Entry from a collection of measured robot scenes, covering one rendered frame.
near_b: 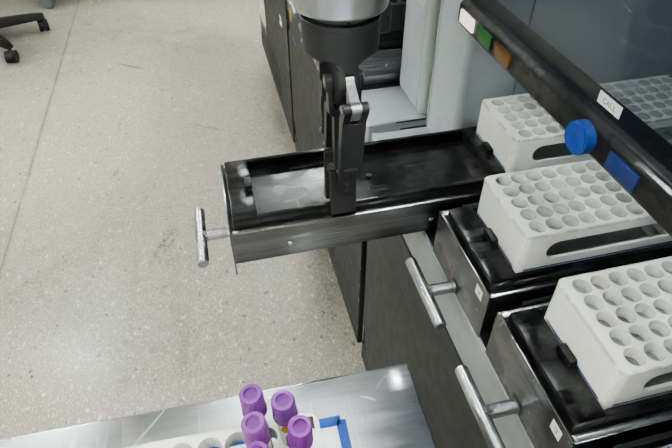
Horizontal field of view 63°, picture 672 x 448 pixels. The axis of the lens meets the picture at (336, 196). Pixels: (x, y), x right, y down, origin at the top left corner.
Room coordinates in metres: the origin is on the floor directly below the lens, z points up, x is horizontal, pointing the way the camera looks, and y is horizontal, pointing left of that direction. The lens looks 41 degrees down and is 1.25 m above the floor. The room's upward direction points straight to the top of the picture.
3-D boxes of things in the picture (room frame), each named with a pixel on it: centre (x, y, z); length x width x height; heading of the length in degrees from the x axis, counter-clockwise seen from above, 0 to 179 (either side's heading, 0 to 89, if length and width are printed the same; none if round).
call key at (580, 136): (0.39, -0.21, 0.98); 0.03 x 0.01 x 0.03; 14
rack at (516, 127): (0.63, -0.35, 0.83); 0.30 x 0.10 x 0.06; 104
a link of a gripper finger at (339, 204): (0.48, -0.01, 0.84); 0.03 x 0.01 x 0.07; 104
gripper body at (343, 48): (0.50, 0.00, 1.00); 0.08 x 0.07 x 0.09; 14
